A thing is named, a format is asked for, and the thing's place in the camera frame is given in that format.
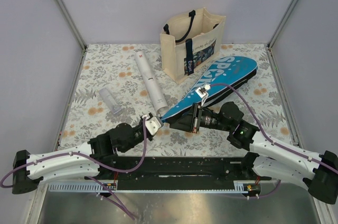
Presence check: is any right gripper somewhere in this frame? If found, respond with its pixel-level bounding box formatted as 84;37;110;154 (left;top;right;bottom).
170;102;232;133

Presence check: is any white shuttlecock tube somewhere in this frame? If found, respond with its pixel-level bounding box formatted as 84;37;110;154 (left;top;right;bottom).
134;51;168;116

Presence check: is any clear plastic tube cap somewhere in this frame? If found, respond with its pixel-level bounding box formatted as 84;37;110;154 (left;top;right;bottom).
99;88;123;115

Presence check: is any blue racket cover bag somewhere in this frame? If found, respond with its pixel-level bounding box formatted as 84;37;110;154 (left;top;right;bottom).
162;56;258;123

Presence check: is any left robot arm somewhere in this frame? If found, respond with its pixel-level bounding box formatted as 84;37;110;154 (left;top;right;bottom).
12;117;163;194

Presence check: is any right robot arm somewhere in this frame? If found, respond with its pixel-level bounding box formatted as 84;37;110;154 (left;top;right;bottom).
163;102;337;204

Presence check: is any beige canvas tote bag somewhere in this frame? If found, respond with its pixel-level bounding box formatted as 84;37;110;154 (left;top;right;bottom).
160;7;226;84

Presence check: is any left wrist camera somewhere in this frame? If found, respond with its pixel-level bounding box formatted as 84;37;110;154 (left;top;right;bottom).
142;113;163;136

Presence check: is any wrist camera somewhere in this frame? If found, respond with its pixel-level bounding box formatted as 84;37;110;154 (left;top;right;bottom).
195;84;211;107
142;113;163;136

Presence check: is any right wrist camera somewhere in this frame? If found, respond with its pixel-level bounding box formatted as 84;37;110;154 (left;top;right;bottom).
195;84;211;107

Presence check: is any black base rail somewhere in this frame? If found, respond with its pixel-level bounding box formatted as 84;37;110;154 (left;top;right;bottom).
95;156;257;191

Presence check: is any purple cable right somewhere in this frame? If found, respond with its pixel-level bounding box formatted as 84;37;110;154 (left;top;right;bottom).
210;83;338;200

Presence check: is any aluminium frame post left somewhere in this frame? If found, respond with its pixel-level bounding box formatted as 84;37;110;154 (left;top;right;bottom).
39;0;88;52

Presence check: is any aluminium frame post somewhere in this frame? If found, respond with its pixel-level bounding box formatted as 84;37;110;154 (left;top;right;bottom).
39;0;88;52
267;0;317;49

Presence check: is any aluminium frame post right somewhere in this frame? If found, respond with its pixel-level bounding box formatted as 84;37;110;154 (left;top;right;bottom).
267;0;317;49

